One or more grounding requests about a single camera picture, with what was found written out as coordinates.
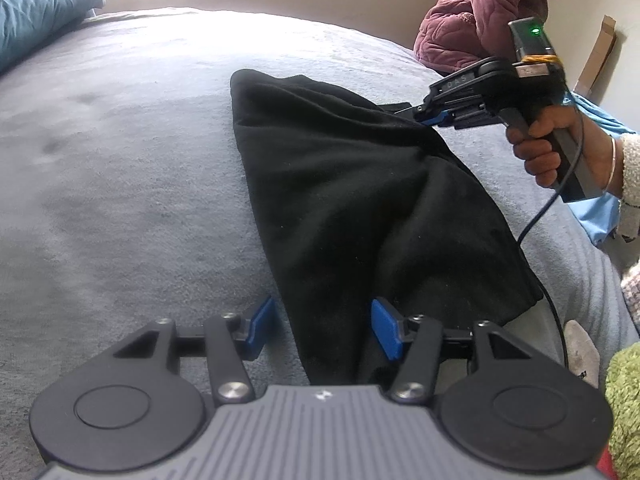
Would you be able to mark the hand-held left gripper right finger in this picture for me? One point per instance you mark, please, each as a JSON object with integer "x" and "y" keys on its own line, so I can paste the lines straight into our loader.
{"x": 385, "y": 330}

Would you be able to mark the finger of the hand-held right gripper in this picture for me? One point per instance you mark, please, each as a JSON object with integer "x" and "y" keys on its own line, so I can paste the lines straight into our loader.
{"x": 435, "y": 119}
{"x": 400, "y": 108}

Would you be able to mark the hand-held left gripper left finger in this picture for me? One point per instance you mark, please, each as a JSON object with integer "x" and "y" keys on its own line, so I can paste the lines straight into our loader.
{"x": 262, "y": 325}

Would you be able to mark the black fleece garment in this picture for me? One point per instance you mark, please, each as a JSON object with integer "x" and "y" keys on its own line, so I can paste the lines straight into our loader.
{"x": 340, "y": 185}

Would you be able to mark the person's right forearm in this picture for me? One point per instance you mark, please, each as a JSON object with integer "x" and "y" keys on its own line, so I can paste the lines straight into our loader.
{"x": 631, "y": 175}

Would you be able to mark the person's right hand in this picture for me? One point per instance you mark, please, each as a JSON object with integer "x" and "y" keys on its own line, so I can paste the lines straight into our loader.
{"x": 542, "y": 160}

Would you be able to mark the cardboard piece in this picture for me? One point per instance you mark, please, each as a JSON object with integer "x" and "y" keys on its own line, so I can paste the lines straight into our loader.
{"x": 597, "y": 60}

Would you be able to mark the light blue cloth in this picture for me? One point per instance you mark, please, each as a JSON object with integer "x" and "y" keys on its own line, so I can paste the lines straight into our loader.
{"x": 600, "y": 220}

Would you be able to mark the grey bed blanket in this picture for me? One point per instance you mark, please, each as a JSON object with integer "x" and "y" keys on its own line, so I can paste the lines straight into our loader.
{"x": 125, "y": 185}

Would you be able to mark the green fuzzy cloth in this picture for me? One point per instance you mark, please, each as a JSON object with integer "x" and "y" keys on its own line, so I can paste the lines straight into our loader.
{"x": 625, "y": 400}

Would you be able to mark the teal pillow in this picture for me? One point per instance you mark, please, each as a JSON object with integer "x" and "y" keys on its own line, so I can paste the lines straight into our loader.
{"x": 35, "y": 15}

